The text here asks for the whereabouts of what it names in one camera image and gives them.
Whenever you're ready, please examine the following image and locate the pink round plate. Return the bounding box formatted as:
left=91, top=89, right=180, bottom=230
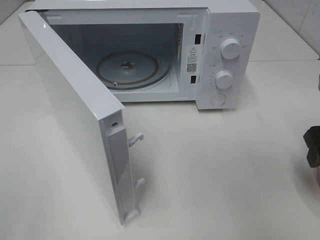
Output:
left=310, top=167, right=320, bottom=187

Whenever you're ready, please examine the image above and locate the white microwave oven body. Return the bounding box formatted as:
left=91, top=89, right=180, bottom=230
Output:
left=25, top=0, right=260, bottom=110

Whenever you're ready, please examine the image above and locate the glass microwave turntable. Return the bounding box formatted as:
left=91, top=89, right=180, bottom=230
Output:
left=96, top=51, right=172, bottom=91

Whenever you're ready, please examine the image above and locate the white microwave door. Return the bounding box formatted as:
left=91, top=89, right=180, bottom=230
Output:
left=18, top=11, right=145, bottom=224

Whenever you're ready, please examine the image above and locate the round door release button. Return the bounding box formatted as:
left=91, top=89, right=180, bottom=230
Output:
left=210, top=93, right=227, bottom=106

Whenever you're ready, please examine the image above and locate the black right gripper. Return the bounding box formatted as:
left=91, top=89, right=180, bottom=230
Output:
left=303, top=126, right=320, bottom=168

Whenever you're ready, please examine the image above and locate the lower white timer knob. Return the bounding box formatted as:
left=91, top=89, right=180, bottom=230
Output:
left=215, top=70, right=234, bottom=90

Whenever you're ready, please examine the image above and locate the upper white power knob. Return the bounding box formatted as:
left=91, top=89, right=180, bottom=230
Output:
left=220, top=37, right=241, bottom=60

